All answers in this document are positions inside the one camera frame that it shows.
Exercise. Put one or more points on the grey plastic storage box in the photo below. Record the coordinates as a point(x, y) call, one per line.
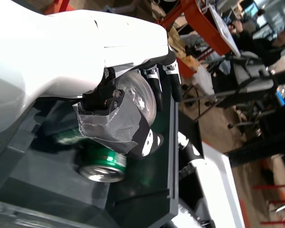
point(50, 180)

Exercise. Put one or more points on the grey office chair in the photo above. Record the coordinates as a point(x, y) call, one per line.
point(247, 71)

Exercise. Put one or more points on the orange metal rack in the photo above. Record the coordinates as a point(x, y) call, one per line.
point(275, 187)

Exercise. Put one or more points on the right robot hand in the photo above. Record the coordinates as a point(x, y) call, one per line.
point(190, 152)

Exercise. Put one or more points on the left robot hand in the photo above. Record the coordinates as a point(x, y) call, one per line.
point(61, 59)

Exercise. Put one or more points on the seated person dark clothes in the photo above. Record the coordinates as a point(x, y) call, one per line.
point(251, 40)

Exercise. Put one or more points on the green soda can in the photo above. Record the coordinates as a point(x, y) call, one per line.
point(142, 99)
point(102, 174)

